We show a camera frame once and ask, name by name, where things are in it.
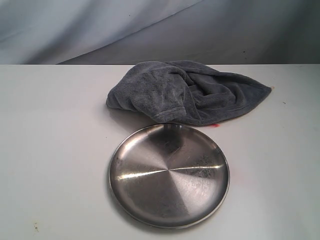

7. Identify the round stainless steel plate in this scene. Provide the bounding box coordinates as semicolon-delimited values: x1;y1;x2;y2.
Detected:
107;123;230;229

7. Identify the grey terry towel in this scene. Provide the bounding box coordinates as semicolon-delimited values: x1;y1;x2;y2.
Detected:
106;60;272;126

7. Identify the grey fabric backdrop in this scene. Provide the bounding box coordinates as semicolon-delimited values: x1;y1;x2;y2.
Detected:
0;0;320;65

